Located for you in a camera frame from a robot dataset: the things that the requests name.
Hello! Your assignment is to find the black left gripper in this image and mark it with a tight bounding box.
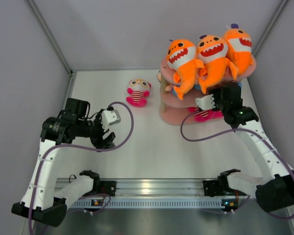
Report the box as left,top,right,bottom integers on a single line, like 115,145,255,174
76,110,115,152

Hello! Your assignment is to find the orange shark plush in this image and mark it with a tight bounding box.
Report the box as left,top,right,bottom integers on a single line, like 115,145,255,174
166,39,204,100
223,23,254,76
197,35,238,94

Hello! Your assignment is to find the white pink glasses plush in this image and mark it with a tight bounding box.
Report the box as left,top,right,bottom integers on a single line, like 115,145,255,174
126,79,151,108

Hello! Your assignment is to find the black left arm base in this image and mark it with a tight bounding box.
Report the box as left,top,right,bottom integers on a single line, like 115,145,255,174
98,181,117,197

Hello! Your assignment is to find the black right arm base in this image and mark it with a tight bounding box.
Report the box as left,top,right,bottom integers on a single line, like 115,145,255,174
203,180,225,197

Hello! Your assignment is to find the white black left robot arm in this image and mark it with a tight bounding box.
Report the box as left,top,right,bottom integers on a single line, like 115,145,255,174
11,98,121,227

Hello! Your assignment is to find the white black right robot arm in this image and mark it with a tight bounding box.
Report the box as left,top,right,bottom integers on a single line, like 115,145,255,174
208,82,294,213

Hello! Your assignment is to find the pink striped plush on shelf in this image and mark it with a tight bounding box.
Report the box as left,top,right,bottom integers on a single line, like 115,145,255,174
188,107,215,122

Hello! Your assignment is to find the pink three-tier shelf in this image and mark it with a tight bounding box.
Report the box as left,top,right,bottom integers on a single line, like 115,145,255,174
159,55,257,126

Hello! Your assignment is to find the blue doll plush on shelf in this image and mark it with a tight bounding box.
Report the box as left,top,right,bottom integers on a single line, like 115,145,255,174
157,70,201,96

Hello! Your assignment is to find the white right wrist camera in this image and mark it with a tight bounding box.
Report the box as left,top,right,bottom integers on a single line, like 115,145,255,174
195,94,216,110

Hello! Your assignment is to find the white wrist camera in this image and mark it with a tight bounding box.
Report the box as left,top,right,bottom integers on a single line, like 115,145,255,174
195,94,216,110
101,110,121,131

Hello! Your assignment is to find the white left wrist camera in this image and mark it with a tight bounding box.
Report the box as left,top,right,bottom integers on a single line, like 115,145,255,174
101,110,121,131

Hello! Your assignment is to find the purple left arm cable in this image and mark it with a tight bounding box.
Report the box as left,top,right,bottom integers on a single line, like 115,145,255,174
28,101,134,235

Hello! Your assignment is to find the aluminium mounting rail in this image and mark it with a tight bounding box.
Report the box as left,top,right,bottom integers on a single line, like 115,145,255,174
53,177,260,198

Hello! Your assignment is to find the white slotted cable duct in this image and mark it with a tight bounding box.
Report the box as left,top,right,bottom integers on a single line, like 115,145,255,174
71,198,236,209

